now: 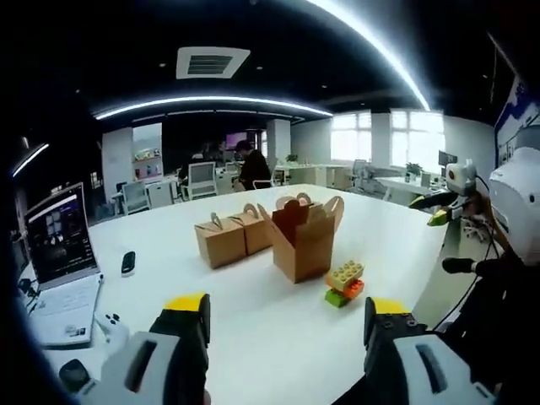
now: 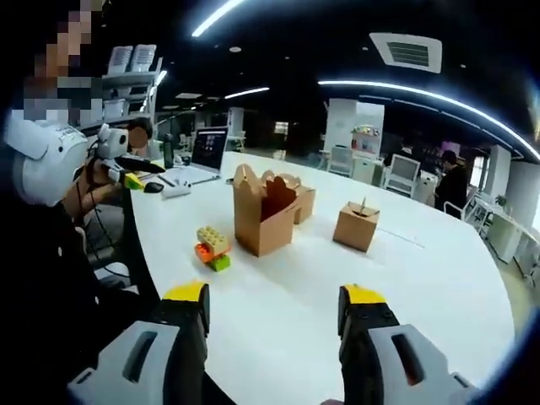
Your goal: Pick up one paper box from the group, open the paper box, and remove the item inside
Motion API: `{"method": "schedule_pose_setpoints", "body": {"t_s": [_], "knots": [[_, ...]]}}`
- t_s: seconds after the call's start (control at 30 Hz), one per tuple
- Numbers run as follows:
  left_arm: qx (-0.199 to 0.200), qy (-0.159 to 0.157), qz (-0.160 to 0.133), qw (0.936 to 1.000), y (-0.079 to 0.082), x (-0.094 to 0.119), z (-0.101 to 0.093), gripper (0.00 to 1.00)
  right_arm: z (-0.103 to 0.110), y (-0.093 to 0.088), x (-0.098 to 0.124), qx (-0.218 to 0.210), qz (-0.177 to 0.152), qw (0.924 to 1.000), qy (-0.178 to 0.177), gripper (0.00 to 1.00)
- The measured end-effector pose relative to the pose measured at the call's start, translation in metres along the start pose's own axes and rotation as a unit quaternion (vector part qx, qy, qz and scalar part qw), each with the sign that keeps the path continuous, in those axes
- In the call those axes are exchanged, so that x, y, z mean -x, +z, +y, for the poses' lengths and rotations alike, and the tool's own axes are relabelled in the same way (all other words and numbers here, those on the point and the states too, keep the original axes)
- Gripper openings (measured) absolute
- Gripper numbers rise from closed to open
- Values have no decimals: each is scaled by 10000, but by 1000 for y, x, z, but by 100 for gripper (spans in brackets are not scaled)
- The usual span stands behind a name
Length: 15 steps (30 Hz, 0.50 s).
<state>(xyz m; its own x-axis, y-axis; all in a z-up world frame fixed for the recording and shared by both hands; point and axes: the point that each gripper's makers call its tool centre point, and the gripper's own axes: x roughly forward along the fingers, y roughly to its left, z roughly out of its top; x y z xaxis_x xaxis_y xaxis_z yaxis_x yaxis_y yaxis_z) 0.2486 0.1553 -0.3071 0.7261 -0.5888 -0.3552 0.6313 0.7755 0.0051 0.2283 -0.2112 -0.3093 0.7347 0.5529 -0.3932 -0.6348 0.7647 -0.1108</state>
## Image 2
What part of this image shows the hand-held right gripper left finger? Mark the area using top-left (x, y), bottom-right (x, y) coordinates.
top-left (66, 281), bottom-right (211, 405)

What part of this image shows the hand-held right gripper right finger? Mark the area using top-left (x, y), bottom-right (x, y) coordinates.
top-left (338, 283), bottom-right (478, 405)

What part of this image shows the colourful toy brick item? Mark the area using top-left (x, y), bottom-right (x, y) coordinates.
top-left (193, 225), bottom-right (232, 273)

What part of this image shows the brown paper box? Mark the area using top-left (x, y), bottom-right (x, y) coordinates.
top-left (332, 196), bottom-right (381, 253)
top-left (233, 163), bottom-right (303, 257)
top-left (293, 185), bottom-right (316, 225)

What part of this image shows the person's left hand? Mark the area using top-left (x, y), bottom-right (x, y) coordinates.
top-left (62, 158), bottom-right (123, 220)

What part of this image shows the dark water bottle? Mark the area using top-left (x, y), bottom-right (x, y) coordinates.
top-left (163, 132), bottom-right (176, 168)

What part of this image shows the white game controller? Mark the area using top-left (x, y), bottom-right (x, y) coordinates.
top-left (161, 179), bottom-right (194, 200)

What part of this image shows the white storage shelf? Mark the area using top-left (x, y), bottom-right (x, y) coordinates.
top-left (100, 44), bottom-right (165, 126)

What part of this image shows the silver laptop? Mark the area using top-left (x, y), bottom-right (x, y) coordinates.
top-left (166, 125), bottom-right (230, 186)

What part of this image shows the white worn device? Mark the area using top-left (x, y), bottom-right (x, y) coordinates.
top-left (3, 113), bottom-right (90, 208)

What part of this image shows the white ceiling light strip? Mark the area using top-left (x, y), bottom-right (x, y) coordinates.
top-left (223, 87), bottom-right (271, 100)
top-left (316, 79), bottom-right (540, 161)
top-left (192, 0), bottom-right (246, 37)

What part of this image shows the white desk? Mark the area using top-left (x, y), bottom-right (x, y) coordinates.
top-left (480, 206), bottom-right (540, 279)

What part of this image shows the white office chair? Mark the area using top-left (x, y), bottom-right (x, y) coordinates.
top-left (382, 154), bottom-right (423, 198)
top-left (327, 144), bottom-right (354, 176)

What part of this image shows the colourful display shelf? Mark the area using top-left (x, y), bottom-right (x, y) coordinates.
top-left (348, 123), bottom-right (384, 155)

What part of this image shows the ceiling air vent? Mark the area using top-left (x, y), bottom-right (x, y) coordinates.
top-left (369, 31), bottom-right (443, 73)

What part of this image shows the black cable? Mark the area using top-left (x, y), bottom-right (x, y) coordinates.
top-left (74, 166), bottom-right (117, 265)

